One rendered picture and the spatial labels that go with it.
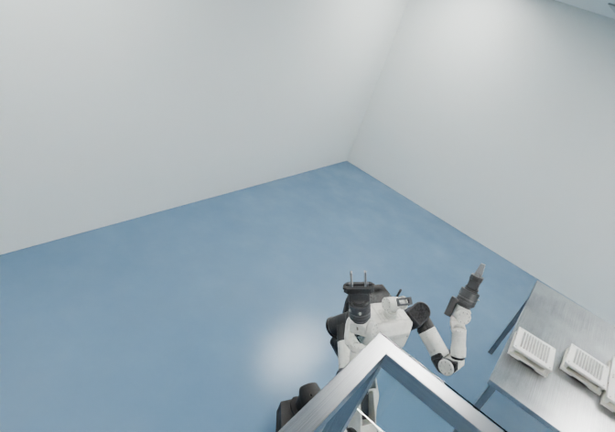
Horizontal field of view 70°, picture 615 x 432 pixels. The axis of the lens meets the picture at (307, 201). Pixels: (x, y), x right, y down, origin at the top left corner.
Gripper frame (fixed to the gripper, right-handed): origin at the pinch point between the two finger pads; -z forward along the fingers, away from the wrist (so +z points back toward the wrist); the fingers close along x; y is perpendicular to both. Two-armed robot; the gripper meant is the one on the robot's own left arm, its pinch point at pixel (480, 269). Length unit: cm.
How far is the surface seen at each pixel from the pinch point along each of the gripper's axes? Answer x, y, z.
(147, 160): -60, 285, 40
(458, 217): -400, 68, -22
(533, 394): -66, -50, 58
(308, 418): 122, 16, 42
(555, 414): -64, -64, 60
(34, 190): 22, 296, 83
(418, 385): 88, -2, 32
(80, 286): -2, 245, 136
